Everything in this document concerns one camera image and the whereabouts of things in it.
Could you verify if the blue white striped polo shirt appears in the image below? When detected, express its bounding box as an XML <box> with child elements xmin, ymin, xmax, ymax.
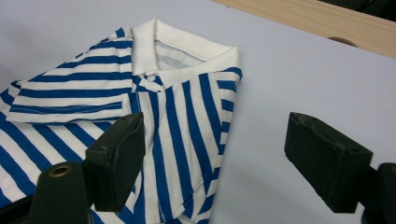
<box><xmin>0</xmin><ymin>17</ymin><xmax>244</xmax><ymax>224</ymax></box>

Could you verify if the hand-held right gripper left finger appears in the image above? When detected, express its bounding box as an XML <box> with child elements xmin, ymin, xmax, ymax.
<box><xmin>84</xmin><ymin>111</ymin><xmax>147</xmax><ymax>213</ymax></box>

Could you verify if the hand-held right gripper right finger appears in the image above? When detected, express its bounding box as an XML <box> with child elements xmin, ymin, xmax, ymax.
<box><xmin>283</xmin><ymin>111</ymin><xmax>374</xmax><ymax>214</ymax></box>

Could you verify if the light wooden table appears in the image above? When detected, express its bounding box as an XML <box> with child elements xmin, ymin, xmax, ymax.
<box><xmin>211</xmin><ymin>0</ymin><xmax>396</xmax><ymax>60</ymax></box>

